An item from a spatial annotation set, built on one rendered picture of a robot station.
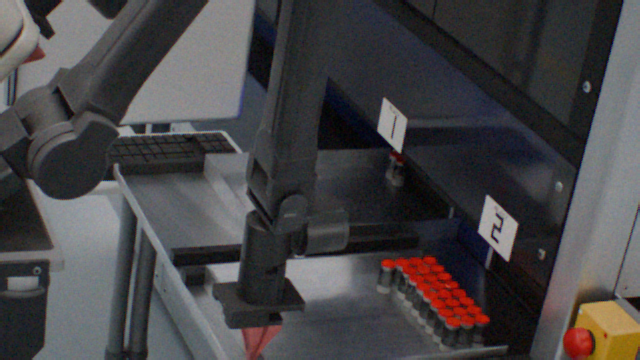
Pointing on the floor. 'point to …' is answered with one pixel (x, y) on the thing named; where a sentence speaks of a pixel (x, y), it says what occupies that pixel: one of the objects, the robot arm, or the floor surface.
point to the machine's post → (599, 196)
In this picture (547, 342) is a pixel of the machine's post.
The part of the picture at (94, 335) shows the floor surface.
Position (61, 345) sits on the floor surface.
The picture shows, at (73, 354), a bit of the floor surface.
